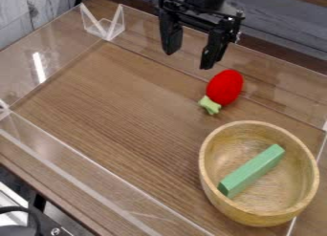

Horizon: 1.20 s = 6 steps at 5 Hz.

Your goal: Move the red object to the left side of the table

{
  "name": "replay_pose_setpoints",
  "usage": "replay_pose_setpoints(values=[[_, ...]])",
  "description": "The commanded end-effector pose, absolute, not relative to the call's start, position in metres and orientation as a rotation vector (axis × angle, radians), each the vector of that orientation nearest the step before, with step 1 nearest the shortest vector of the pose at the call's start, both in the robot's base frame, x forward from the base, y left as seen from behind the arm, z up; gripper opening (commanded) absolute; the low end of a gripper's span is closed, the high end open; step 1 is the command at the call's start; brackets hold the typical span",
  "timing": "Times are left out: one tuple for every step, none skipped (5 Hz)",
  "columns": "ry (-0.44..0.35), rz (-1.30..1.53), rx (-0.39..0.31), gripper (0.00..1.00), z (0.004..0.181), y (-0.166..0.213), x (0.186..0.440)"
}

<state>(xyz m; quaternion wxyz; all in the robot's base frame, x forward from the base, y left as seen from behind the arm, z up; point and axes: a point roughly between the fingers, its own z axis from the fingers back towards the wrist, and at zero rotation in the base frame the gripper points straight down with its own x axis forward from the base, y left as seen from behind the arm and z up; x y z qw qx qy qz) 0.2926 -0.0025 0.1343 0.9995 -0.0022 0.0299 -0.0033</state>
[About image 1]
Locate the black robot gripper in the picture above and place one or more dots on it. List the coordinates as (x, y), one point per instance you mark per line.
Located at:
(201, 15)

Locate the clear acrylic table barrier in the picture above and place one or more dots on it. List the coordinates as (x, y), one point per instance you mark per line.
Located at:
(104, 202)

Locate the black metal table frame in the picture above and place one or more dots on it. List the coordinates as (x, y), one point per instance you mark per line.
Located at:
(28, 214)

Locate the red plush strawberry toy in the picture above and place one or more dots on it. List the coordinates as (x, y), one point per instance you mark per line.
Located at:
(223, 89)

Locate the clear acrylic corner bracket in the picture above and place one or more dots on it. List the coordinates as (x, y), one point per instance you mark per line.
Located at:
(104, 28)

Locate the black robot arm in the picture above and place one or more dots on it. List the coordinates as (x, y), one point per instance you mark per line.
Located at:
(209, 16)

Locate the green rectangular block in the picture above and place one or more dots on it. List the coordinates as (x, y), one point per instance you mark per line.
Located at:
(245, 174)

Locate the wooden oval bowl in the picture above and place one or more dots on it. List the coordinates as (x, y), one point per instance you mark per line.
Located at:
(281, 193)

